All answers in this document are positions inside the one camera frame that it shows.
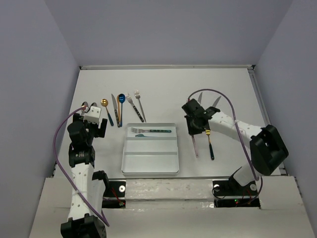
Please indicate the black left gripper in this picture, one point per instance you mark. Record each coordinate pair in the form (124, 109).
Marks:
(98, 132)

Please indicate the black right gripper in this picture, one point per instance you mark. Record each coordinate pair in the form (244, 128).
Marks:
(192, 131)

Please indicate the gold fork dark-green handle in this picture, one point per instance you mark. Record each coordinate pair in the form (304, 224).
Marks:
(208, 133)

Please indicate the knife with pink handle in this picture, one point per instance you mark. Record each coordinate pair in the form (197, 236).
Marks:
(200, 97)

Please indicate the fork with pink handle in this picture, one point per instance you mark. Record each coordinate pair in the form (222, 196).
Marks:
(195, 146)

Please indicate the knife with teal marbled handle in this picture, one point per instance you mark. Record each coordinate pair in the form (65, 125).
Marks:
(216, 102)

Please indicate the fork with teal marbled handle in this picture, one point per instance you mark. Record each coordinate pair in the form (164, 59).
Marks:
(138, 130)

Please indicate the spoon with teal marbled handle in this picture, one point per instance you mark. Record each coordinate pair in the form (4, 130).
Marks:
(84, 108)

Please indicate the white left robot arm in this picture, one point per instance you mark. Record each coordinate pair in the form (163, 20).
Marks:
(88, 185)

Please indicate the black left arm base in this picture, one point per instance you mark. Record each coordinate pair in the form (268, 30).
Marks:
(114, 192)

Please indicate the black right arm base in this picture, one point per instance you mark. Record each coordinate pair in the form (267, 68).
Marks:
(240, 196)

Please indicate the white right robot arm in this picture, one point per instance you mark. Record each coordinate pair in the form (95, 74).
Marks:
(266, 145)

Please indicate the orange plastic knife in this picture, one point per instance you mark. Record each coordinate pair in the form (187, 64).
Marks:
(118, 104)

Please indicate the blue metallic spoon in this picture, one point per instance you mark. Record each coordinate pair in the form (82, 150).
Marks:
(121, 98)

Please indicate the all-silver fork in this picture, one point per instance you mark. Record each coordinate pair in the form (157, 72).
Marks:
(138, 97)

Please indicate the white three-compartment tray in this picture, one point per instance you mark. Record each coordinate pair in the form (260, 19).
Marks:
(155, 154)

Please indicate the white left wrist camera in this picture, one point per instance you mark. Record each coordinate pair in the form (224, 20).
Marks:
(93, 115)

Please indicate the gold spoon dark-green handle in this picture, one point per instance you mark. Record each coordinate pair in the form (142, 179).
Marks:
(104, 103)

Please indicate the knife with marbled dark handle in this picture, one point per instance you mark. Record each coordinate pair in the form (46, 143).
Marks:
(115, 110)

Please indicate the fork with dark marbled handle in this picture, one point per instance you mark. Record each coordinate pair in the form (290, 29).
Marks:
(129, 99)

